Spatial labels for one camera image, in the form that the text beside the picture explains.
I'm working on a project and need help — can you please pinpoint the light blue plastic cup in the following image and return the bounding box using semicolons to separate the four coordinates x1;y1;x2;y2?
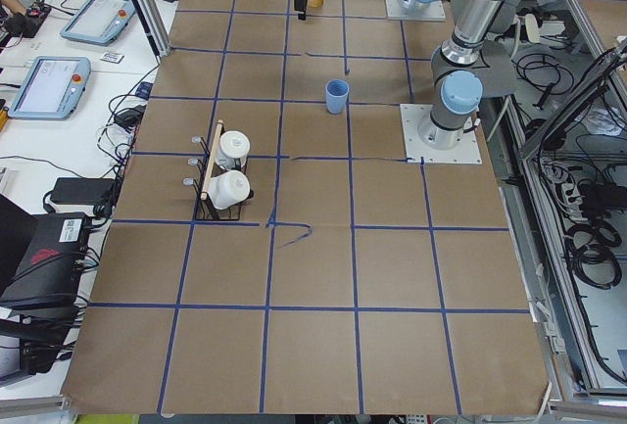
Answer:
325;79;350;115

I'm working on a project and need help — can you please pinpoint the white mug upper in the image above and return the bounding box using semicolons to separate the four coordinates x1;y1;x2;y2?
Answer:
216;130;251;170

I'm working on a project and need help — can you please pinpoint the white mug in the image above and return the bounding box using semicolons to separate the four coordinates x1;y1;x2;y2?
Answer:
209;170;251;210
216;130;251;170

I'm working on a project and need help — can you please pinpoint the teach pendant far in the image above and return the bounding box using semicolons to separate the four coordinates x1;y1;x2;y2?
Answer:
60;0;136;46

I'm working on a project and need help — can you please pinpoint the teach pendant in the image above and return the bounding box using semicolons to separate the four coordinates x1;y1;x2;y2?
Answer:
8;56;91;120
60;0;136;46

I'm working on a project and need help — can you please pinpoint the white mug lower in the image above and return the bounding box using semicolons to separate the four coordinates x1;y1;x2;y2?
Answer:
209;170;251;210

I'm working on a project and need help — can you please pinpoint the teach pendant near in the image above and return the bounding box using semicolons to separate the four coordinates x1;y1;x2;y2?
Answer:
8;56;91;120

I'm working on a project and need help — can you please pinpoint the black power adapter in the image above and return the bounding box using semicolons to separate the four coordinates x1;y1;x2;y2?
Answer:
42;177;114;212

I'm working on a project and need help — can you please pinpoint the black laptop computer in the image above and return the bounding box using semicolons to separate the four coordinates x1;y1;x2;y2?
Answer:
1;196;91;310

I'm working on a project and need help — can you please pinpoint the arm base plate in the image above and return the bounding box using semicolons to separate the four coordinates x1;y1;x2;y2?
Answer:
385;0;446;22
400;104;482;165

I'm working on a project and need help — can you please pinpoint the black wire cup rack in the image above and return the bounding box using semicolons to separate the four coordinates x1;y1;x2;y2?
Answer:
183;119;255;221

